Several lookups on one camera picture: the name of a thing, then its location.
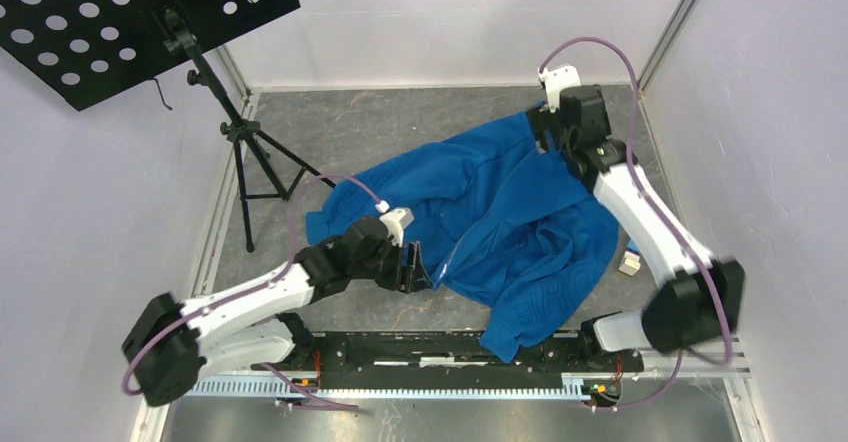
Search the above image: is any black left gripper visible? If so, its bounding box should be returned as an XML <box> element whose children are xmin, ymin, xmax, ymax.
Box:
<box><xmin>350</xmin><ymin>235</ymin><xmax>432</xmax><ymax>293</ymax></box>

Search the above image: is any blue zip-up jacket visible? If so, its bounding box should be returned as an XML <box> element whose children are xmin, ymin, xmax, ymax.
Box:
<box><xmin>305</xmin><ymin>112</ymin><xmax>619</xmax><ymax>363</ymax></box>

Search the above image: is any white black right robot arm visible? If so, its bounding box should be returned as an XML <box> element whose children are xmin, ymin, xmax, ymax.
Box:
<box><xmin>527</xmin><ymin>84</ymin><xmax>745</xmax><ymax>370</ymax></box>

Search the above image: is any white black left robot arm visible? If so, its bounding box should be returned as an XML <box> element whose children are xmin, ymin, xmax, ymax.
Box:
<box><xmin>121</xmin><ymin>209</ymin><xmax>433</xmax><ymax>407</ymax></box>

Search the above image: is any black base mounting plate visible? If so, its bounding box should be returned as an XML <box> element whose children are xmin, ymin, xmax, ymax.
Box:
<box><xmin>274</xmin><ymin>331</ymin><xmax>645</xmax><ymax>390</ymax></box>

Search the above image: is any small white block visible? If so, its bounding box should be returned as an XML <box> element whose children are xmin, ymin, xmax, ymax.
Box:
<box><xmin>618</xmin><ymin>251</ymin><xmax>642</xmax><ymax>277</ymax></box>

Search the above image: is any black perforated music stand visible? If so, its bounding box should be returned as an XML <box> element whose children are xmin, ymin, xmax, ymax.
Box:
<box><xmin>0</xmin><ymin>0</ymin><xmax>336</xmax><ymax>253</ymax></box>

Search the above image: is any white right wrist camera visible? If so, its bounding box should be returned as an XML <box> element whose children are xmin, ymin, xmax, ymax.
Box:
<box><xmin>538</xmin><ymin>65</ymin><xmax>581</xmax><ymax>113</ymax></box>

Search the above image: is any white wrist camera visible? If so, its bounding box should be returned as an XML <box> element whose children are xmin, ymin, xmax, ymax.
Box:
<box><xmin>538</xmin><ymin>65</ymin><xmax>581</xmax><ymax>113</ymax></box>
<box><xmin>375</xmin><ymin>200</ymin><xmax>414</xmax><ymax>247</ymax></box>

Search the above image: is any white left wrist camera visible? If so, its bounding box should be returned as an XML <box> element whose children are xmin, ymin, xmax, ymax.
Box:
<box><xmin>375</xmin><ymin>200</ymin><xmax>414</xmax><ymax>247</ymax></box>

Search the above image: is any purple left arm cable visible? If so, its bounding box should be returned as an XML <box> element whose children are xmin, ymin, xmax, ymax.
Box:
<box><xmin>121</xmin><ymin>173</ymin><xmax>389</xmax><ymax>412</ymax></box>

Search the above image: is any aluminium frame rail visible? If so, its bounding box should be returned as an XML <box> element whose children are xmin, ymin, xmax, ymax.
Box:
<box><xmin>148</xmin><ymin>332</ymin><xmax>753</xmax><ymax>401</ymax></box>

